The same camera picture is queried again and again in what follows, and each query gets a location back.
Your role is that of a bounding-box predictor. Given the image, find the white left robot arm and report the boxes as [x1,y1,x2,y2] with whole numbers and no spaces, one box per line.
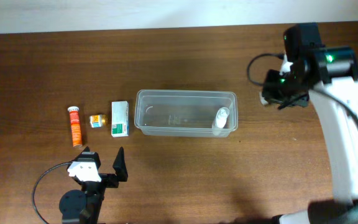
[59,147,128,223]

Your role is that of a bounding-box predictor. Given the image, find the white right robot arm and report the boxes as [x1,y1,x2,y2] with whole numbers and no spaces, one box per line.
[261,47,358,223]

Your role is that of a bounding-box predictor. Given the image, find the clear plastic container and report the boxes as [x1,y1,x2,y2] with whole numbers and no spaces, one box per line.
[134,90,239,138]

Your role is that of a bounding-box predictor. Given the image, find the white green medicine box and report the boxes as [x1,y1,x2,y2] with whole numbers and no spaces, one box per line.
[111,101,129,138]

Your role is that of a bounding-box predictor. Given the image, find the dark bottle white cap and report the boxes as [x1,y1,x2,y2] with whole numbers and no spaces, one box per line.
[259,91,270,106]

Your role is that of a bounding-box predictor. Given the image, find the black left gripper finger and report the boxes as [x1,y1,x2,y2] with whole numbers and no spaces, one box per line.
[112,147,128,182]
[74,146,101,170]

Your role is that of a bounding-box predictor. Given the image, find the orange effervescent tablet tube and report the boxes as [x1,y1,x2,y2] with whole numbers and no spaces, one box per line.
[68,106,83,147]

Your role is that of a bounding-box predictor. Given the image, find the black camera cable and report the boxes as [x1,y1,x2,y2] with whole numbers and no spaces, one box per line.
[246,52,285,88]
[31,161,73,224]

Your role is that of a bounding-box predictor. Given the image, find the white spray bottle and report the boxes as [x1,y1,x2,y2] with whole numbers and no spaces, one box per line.
[212,107,230,136]

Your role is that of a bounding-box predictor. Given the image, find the black left camera cable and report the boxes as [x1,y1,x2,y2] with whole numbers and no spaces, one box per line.
[31,161,73,224]

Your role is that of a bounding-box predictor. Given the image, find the black right camera cable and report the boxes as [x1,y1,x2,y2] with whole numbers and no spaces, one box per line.
[246,52,285,88]

